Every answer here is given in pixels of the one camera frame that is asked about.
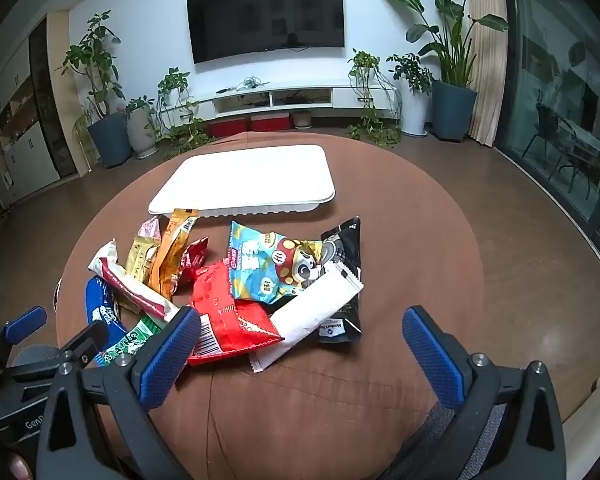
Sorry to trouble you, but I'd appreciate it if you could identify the small dark red snack packet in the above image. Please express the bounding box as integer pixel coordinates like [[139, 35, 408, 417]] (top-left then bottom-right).
[[179, 236, 210, 286]]

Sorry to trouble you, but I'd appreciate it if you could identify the white foam tray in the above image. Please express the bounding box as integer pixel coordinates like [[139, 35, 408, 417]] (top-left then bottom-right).
[[147, 144, 337, 219]]

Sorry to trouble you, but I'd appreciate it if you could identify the glass sliding door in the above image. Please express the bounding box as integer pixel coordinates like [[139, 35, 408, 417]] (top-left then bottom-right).
[[497, 0, 600, 281]]

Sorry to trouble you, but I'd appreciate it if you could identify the white television console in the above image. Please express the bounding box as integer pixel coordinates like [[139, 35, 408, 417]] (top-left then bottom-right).
[[187, 80, 398, 123]]

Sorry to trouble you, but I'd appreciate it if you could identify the large red snack packet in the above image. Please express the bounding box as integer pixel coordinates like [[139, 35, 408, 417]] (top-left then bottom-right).
[[185, 258, 286, 367]]

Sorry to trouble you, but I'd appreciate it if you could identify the long white snack packet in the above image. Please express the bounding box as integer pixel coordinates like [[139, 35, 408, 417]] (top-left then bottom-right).
[[248, 262, 365, 375]]

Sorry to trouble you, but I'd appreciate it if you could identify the black snack packet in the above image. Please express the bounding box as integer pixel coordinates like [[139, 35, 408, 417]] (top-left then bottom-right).
[[270, 216, 365, 346]]

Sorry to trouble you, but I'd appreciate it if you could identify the red storage box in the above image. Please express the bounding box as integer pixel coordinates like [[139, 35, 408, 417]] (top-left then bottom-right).
[[251, 115, 292, 133]]

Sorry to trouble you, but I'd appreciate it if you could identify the gold snack packet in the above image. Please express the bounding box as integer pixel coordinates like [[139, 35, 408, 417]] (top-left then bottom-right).
[[125, 235, 161, 283]]

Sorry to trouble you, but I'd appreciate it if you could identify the wall-mounted black television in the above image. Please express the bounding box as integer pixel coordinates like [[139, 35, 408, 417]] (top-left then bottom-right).
[[186, 0, 344, 64]]

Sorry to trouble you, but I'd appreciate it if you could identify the cream red-striped snack packet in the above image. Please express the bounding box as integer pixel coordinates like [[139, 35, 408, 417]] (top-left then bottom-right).
[[87, 240, 181, 322]]

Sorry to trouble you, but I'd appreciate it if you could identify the beige curtain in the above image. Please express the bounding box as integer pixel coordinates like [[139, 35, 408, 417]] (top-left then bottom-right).
[[467, 0, 508, 148]]

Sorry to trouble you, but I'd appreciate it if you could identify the trailing vine plant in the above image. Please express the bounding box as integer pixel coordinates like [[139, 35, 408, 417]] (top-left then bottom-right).
[[347, 49, 403, 148], [152, 67, 212, 157]]

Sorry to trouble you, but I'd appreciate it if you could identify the tall wall cabinet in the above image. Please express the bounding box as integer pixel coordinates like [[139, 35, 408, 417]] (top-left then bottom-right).
[[0, 15, 78, 211]]

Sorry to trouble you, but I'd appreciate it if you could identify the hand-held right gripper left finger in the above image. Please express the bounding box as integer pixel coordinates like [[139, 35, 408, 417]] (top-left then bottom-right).
[[36, 306, 202, 480]]

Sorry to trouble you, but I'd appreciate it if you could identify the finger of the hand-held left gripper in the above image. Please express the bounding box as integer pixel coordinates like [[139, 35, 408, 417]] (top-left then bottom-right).
[[0, 306, 47, 361], [59, 319, 110, 364]]

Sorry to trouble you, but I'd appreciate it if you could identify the bushy plant in white pot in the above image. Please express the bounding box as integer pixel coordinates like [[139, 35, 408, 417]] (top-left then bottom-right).
[[387, 52, 433, 137]]

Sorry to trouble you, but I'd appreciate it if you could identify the person's left hand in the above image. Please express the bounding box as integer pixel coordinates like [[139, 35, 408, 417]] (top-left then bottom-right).
[[6, 452, 36, 480]]

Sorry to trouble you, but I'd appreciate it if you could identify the cream furniture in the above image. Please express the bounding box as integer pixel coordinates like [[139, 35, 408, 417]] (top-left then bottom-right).
[[562, 365, 600, 480]]

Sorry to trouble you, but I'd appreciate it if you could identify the light blue cartoon snack packet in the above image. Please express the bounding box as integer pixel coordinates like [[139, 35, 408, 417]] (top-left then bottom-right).
[[228, 220, 331, 306]]

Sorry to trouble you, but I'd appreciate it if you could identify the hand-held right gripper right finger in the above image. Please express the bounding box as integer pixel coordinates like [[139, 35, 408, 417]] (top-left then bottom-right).
[[401, 305, 567, 480]]

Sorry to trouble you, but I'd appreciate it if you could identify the plant in grey white pot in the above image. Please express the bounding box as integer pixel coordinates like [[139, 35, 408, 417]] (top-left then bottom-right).
[[125, 97, 161, 158]]

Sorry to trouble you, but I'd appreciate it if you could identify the leafy tree in blue pot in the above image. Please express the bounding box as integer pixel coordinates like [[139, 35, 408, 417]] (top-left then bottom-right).
[[55, 10, 133, 169]]

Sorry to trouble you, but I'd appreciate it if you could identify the broad-leaf plant in blue pot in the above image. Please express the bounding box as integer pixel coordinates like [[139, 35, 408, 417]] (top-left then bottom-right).
[[377, 0, 510, 142]]

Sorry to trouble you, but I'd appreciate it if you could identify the grey knit clothing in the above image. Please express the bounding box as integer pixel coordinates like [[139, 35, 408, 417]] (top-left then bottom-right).
[[385, 402, 511, 480]]

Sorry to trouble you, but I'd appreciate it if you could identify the green snack packet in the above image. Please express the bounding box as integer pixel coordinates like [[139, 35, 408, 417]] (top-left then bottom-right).
[[100, 317, 168, 368]]

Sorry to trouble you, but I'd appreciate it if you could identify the orange snack packet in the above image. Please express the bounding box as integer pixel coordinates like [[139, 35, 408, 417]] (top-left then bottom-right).
[[147, 207, 201, 296]]

